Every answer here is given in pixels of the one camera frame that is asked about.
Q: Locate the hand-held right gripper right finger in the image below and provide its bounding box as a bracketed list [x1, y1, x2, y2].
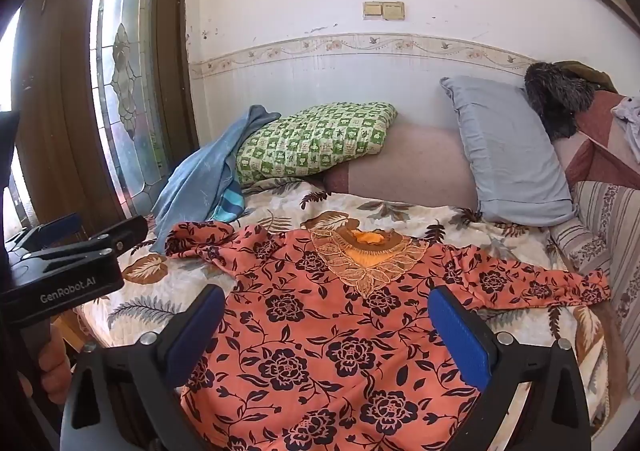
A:
[427, 286, 593, 451]

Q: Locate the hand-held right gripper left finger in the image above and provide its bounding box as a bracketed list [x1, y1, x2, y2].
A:
[59, 283, 227, 451]

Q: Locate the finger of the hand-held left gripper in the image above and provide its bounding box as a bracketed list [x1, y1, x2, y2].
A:
[22, 215, 149, 262]
[6, 212, 82, 253]

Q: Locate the orange floral blouse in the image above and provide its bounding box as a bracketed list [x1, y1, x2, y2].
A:
[165, 221, 612, 451]

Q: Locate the person's left hand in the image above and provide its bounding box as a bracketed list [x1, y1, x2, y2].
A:
[20, 326, 72, 404]

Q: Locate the light blue cloth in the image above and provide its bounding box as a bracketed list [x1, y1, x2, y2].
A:
[150, 104, 282, 254]

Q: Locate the teal striped cloth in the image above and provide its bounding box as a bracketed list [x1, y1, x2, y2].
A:
[212, 188, 246, 224]

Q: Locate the wooden stained-glass door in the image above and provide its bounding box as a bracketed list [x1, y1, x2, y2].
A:
[15, 0, 199, 232]

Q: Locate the cream leaf-print blanket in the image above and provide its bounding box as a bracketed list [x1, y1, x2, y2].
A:
[75, 176, 628, 451]

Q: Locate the pink bolster cushion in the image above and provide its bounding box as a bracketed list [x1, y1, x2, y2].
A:
[322, 124, 481, 212]

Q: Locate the striped floral cloth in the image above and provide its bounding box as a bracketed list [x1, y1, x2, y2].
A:
[547, 181, 640, 362]

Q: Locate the grey-blue pillow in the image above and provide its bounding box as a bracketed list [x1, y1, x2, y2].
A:
[440, 76, 578, 227]

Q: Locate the green checked pillow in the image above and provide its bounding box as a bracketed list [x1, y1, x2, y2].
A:
[235, 102, 398, 188]

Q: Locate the maroon patchwork quilt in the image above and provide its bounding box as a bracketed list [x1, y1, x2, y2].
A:
[550, 91, 640, 192]

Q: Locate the dark furry garment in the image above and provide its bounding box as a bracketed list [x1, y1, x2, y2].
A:
[524, 62, 598, 141]

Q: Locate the white cloth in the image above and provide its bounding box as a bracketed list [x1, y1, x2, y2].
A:
[611, 95, 640, 157]

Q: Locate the olive cloth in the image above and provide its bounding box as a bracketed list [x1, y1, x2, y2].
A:
[552, 60, 620, 94]

